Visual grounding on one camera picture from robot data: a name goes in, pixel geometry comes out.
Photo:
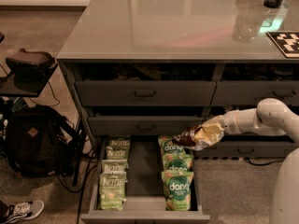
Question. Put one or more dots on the yellowish robot gripper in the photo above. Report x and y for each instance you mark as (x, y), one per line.
(230, 122)

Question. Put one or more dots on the brown sea salt chip bag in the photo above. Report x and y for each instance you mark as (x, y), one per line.
(186, 139)

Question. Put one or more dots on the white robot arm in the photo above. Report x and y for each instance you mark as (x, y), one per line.
(285, 203)

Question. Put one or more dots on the middle right grey drawer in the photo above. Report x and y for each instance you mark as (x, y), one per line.
(236, 123)

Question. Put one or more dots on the grey drawer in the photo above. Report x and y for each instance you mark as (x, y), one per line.
(145, 93)
(248, 149)
(236, 123)
(251, 92)
(141, 125)

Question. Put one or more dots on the bottom right grey drawer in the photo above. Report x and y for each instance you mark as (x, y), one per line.
(248, 149)

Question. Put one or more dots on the top right grey drawer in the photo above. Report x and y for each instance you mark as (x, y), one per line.
(251, 92)

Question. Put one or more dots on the green dang bag middle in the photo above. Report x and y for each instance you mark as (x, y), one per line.
(174, 161)

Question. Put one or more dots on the green dang bag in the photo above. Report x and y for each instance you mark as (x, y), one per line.
(174, 161)
(168, 146)
(177, 189)

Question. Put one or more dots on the green dang bag back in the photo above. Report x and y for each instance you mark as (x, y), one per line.
(168, 146)

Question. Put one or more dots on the green dang bag front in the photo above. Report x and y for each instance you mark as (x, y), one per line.
(177, 189)

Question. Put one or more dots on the green kettle bag back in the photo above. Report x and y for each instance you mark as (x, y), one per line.
(119, 141)

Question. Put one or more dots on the green kettle bag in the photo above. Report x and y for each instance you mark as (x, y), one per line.
(112, 190)
(114, 166)
(119, 141)
(116, 154)

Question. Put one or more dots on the grey drawer cabinet counter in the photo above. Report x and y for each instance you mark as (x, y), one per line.
(175, 40)

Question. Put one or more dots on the open bottom left drawer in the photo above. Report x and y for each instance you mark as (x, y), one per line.
(145, 202)

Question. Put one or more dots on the green kettle bag front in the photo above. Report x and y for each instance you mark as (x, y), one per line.
(112, 190)

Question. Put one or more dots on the middle left grey drawer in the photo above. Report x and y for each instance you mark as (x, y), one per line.
(141, 125)

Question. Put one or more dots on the top left grey drawer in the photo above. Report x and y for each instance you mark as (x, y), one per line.
(145, 93)

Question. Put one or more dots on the black white marker board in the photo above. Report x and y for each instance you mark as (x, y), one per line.
(287, 42)

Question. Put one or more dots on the black backpack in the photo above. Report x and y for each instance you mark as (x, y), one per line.
(39, 142)

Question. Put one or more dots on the dark headset device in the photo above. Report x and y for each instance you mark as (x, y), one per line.
(33, 64)

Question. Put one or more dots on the grey white sneaker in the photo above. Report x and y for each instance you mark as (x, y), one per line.
(10, 214)

